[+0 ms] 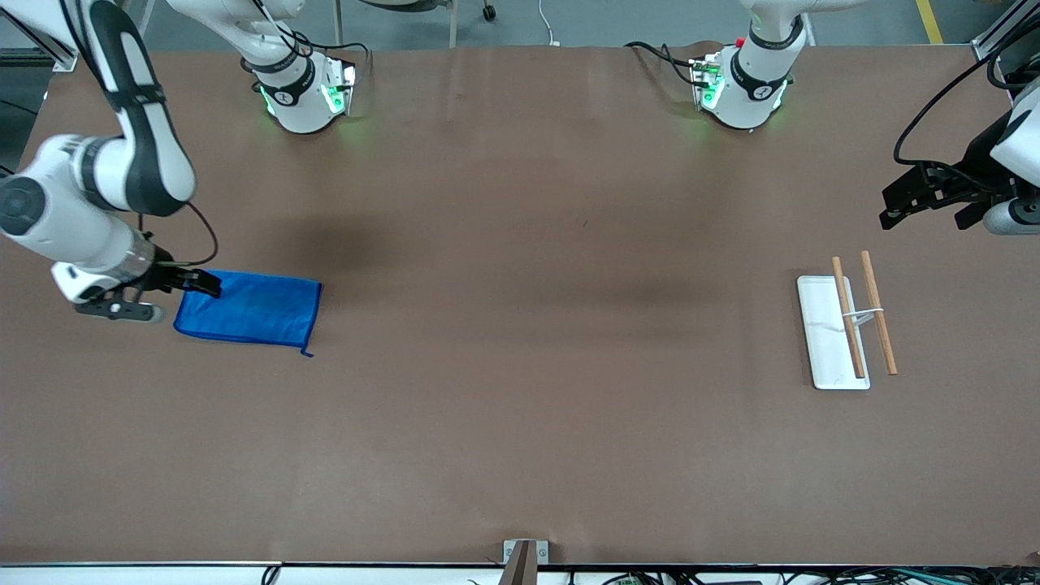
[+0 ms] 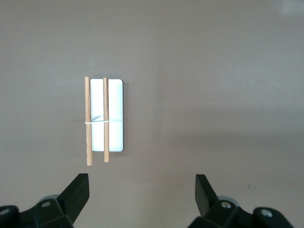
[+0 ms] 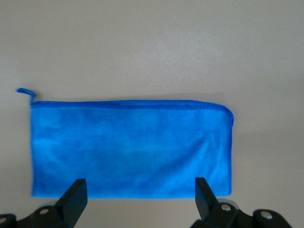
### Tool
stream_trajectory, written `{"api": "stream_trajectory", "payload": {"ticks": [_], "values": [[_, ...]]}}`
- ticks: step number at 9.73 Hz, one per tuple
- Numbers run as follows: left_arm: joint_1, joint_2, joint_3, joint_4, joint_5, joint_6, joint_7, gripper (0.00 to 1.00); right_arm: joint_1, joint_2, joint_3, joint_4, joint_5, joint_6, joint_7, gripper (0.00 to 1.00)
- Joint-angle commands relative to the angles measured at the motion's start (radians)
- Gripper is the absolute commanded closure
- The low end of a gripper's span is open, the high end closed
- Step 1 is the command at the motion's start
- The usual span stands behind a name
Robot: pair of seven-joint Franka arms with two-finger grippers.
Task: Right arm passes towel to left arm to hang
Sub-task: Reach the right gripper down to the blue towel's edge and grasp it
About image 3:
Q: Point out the blue microfiber towel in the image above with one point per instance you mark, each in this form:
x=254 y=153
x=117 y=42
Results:
x=133 y=147

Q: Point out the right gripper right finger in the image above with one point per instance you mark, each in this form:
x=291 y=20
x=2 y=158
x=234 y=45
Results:
x=213 y=213

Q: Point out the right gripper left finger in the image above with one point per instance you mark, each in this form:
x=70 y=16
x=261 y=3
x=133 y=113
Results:
x=69 y=206

